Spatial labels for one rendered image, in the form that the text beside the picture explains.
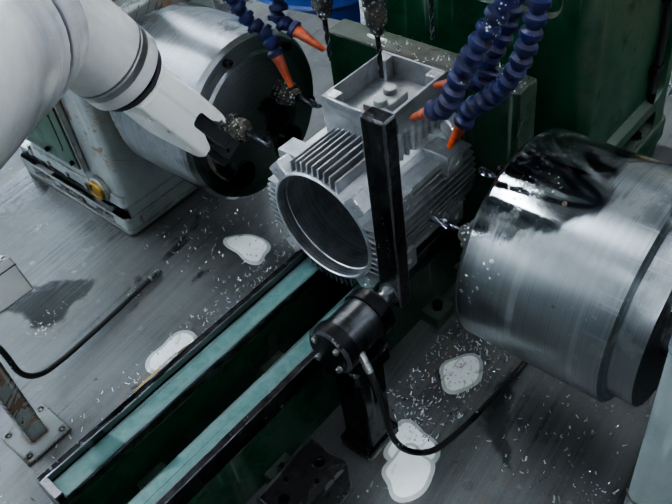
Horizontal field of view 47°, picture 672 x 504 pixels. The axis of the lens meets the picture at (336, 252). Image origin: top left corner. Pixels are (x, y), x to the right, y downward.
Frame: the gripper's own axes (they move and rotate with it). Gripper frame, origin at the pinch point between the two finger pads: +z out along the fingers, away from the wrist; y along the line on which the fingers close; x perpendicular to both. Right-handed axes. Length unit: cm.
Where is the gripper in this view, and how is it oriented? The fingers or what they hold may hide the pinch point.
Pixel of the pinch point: (218, 145)
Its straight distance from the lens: 87.2
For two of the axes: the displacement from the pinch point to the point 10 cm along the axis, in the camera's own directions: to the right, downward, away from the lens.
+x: 5.0, -8.6, 0.7
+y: 7.5, 4.0, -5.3
